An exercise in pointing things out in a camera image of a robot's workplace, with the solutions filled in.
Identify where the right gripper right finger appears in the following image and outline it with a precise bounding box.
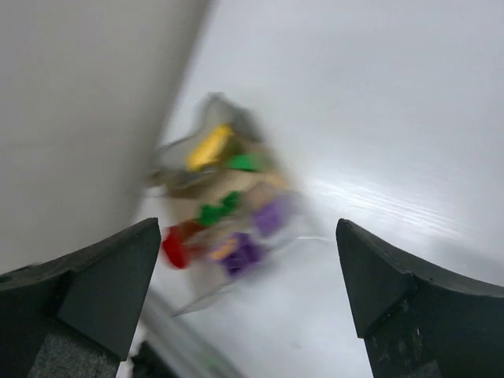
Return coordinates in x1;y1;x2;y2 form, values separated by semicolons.
335;219;503;377

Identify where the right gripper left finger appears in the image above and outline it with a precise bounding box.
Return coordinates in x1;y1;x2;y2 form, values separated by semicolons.
1;218;161;377

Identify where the red lego brick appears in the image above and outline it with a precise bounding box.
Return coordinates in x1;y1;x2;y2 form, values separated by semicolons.
161;218;206;269

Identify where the small green lego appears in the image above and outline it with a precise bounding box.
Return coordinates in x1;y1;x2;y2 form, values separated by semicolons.
198;191;241;227

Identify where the purple rounded lego brick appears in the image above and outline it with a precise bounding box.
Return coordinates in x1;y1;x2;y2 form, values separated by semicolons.
252;195;293;237

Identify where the small purple square lego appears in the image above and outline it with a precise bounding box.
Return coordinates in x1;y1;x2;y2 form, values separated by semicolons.
220;232;263;279

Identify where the yellow long lego brick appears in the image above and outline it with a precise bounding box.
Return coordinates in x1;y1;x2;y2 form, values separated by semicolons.
186;124;235;171

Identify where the green long lego brick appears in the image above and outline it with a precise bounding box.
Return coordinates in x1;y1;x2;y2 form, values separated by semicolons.
225;154;263;172

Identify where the long clear plastic container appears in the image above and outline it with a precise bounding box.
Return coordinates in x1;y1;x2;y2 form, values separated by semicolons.
141;172;245;316

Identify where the small clear plastic container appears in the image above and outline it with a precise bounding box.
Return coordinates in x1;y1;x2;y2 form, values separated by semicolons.
193;191;319;301

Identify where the amber plastic container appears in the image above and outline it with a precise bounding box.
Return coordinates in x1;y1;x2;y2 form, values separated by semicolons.
156;148;291;221

